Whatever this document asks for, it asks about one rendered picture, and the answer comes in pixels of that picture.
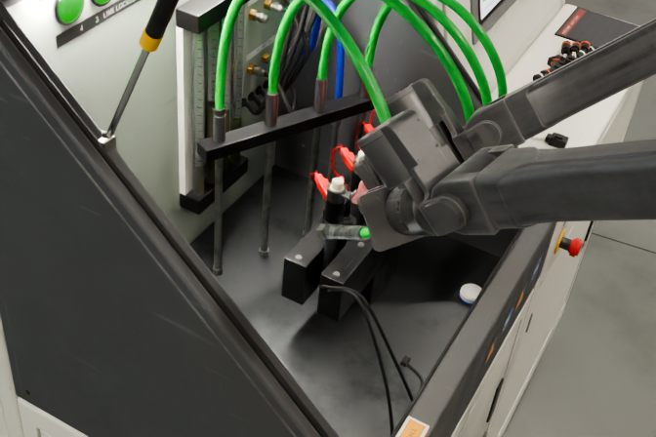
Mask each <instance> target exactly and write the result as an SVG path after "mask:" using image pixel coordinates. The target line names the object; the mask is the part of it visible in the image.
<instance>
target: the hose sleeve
mask: <svg viewBox="0 0 656 437"><path fill-rule="evenodd" d="M365 227H367V226H361V225H336V224H334V225H327V226H326V227H325V229H324V235H325V236H326V238H328V239H338V240H340V239H344V240H354V241H365V240H367V239H363V238H362V237H361V235H360V231H361V229H362V228H365Z"/></svg>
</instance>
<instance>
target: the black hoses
mask: <svg viewBox="0 0 656 437"><path fill-rule="evenodd" d="M292 1H293V0H290V4H291V3H292ZM308 9H309V4H308V3H306V2H305V5H304V8H303V12H302V16H301V19H300V20H299V19H298V17H297V16H295V17H294V18H293V20H292V23H291V25H290V28H289V30H288V33H287V36H286V39H285V43H284V47H283V51H282V56H281V61H280V67H279V74H280V75H279V74H278V85H277V92H278V97H279V96H280V97H281V99H282V102H283V104H284V106H285V108H286V110H287V112H288V113H291V112H294V111H296V108H297V91H296V89H295V88H294V87H293V86H292V84H293V83H294V81H295V80H296V78H297V77H298V75H299V73H300V72H301V70H302V68H303V67H304V65H305V63H306V62H307V60H308V57H309V53H310V47H309V42H308V37H309V34H310V32H311V30H312V27H313V25H314V22H315V20H316V17H317V15H318V13H317V12H316V11H315V10H313V12H312V15H311V17H310V20H309V22H308V25H307V29H306V31H305V30H304V26H305V23H306V19H307V16H308ZM294 23H295V25H296V26H297V28H298V29H297V32H296V35H295V38H294V41H293V44H292V47H291V49H290V52H289V55H288V57H287V60H286V61H285V58H286V55H287V51H288V48H289V44H290V39H291V35H292V30H293V25H294ZM301 36H302V40H301V43H300V45H299V47H298V44H299V41H300V38H301ZM297 47H298V50H297ZM304 47H305V53H304V56H303V58H302V59H301V61H300V63H299V64H298V66H297V68H296V69H295V71H294V73H293V74H292V72H293V70H294V68H295V66H296V64H297V62H298V60H299V57H300V55H301V53H302V51H303V49H304ZM296 50H297V52H296ZM295 52H296V54H295ZM284 61H285V64H284V66H283V63H284ZM282 66H283V68H282ZM281 69H282V71H281ZM280 72H281V73H280ZM291 74H292V76H291ZM290 76H291V78H290ZM289 78H290V79H289ZM288 80H289V81H288ZM263 88H264V89H266V88H268V80H266V81H265V82H264V84H263ZM288 89H289V90H290V91H291V93H292V106H290V104H289V102H288V100H287V98H286V96H285V93H286V92H287V91H288ZM259 94H261V95H262V96H263V97H264V99H263V101H260V100H259V98H258V97H256V96H254V93H253V92H251V93H250V94H249V96H248V100H249V101H251V100H253V101H254V102H255V103H256V104H257V106H258V107H259V108H258V109H257V110H255V108H254V107H253V106H252V104H251V103H250V102H248V101H247V100H246V99H245V98H243V99H242V107H244V106H246V107H247V108H248V109H249V111H250V112H251V113H252V114H253V115H259V114H261V113H262V112H263V110H264V109H266V97H267V92H266V91H264V90H262V87H261V86H258V87H257V89H256V95H259Z"/></svg>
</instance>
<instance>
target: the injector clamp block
mask: <svg viewBox="0 0 656 437"><path fill-rule="evenodd" d="M320 223H324V217H322V218H321V219H320V220H319V221H318V222H317V223H316V224H315V225H314V226H313V228H312V229H311V230H310V231H309V232H308V233H307V234H306V235H305V236H304V237H303V238H302V240H301V241H300V242H299V243H298V244H297V245H296V246H295V247H294V248H293V249H292V250H291V252H290V253H289V254H288V255H287V256H286V257H285V258H284V268H283V281H282V296H283V297H285V298H288V299H290V300H292V301H294V302H296V303H298V304H300V305H303V304H304V303H305V302H306V301H307V299H308V298H309V297H310V296H311V294H312V293H313V292H314V291H315V290H316V288H317V287H318V286H319V294H318V303H317V312H318V313H320V314H322V315H324V316H326V317H328V318H330V319H333V320H335V321H337V322H339V321H340V320H341V318H342V317H343V316H344V314H345V313H346V312H347V311H348V309H349V308H350V306H351V305H352V304H353V303H354V301H355V300H356V299H355V298H354V296H352V295H351V294H348V293H344V292H333V291H331V292H327V290H328V289H320V286H322V285H327V286H340V287H347V288H351V289H353V290H356V291H358V292H359V293H360V294H362V295H363V296H364V297H365V299H366V300H367V301H368V303H369V304H370V305H371V304H372V302H373V301H374V300H375V298H376V297H377V296H378V294H379V293H380V292H381V290H382V289H383V288H384V286H385V285H386V284H387V282H388V281H389V280H390V278H391V277H392V275H393V274H394V273H395V270H396V266H397V260H398V254H399V249H400V246H398V247H395V248H391V249H388V250H385V251H383V252H377V251H375V250H374V249H373V246H372V243H371V240H370V239H367V240H365V241H354V240H349V241H348V243H347V240H344V239H340V240H338V243H337V248H336V255H335V258H334V259H333V260H332V261H331V263H330V264H329V265H328V266H327V267H326V268H325V270H324V271H323V272H322V273H321V271H322V262H323V253H324V244H325V239H321V238H318V236H317V233H316V229H317V227H318V226H319V225H320Z"/></svg>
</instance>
